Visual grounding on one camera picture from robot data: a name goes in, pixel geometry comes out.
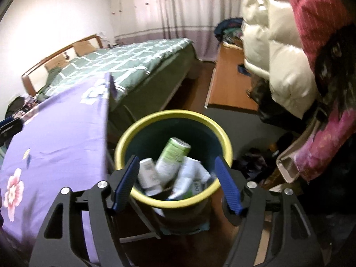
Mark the dark clothes heap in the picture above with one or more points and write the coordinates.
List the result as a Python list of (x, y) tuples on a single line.
[(253, 164)]

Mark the white tub with green label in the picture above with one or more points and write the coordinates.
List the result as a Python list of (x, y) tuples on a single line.
[(172, 155)]

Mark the red quilted jacket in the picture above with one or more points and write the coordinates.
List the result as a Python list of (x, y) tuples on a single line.
[(314, 14)]

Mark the green checked duvet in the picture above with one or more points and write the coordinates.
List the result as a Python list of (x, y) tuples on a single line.
[(125, 61)]

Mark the yellow rimmed trash bin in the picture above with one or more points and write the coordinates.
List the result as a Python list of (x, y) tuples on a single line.
[(150, 136)]

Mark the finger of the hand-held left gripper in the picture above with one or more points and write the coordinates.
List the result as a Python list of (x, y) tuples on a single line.
[(11, 130)]

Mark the white down jacket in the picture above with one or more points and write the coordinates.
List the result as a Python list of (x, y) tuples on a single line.
[(283, 61)]

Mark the wooden desk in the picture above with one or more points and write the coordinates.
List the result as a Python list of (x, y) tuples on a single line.
[(228, 83)]

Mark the brown bag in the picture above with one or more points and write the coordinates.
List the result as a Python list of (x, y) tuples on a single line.
[(258, 91)]

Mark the brown pillow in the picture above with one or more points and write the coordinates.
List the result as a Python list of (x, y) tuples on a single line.
[(83, 47), (54, 66)]

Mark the beige bag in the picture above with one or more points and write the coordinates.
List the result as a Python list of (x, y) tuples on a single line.
[(286, 169)]

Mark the pile of mixed clothes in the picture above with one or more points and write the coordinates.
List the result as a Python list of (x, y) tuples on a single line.
[(228, 29)]

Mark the green plastic bag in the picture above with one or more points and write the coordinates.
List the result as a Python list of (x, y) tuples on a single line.
[(189, 176)]

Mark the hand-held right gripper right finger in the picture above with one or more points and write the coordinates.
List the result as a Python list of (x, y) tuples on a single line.
[(229, 186)]

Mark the black glossy jacket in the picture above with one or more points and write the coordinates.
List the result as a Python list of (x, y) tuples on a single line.
[(278, 116)]

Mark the pink and white curtain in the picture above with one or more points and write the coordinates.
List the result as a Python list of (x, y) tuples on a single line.
[(167, 11)]

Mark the dark grey mat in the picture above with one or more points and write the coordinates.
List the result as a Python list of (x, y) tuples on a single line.
[(244, 128)]

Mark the pink floral fleece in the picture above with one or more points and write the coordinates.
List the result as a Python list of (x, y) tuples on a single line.
[(328, 144)]

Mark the teal plastic stool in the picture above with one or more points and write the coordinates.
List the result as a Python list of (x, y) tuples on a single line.
[(200, 228)]

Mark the pink strawberry milk carton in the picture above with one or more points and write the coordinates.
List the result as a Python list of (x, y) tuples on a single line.
[(148, 175)]

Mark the wooden bed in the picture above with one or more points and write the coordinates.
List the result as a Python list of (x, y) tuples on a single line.
[(183, 66)]

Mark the purple floral tablecloth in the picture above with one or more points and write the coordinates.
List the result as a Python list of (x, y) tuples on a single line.
[(55, 144)]

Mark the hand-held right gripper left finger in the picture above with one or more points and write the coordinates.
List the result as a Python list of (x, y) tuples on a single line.
[(126, 186)]

